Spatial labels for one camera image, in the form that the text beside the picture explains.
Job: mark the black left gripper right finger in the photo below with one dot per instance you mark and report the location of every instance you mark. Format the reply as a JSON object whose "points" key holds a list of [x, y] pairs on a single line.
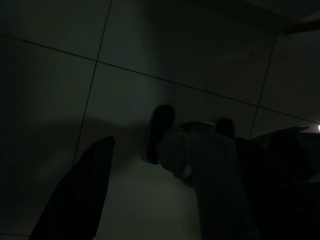
{"points": [[280, 215]]}

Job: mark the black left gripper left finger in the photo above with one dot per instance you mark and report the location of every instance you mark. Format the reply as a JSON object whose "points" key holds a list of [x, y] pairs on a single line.
{"points": [[75, 200]]}

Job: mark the silver robot leg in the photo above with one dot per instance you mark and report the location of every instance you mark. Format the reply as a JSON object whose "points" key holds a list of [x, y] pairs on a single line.
{"points": [[226, 127], [212, 175]]}

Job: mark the silver robot left leg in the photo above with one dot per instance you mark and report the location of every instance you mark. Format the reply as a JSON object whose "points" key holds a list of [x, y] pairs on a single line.
{"points": [[212, 175]]}

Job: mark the silver robot right leg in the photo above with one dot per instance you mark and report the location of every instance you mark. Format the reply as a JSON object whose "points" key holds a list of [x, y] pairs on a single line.
{"points": [[226, 127]]}

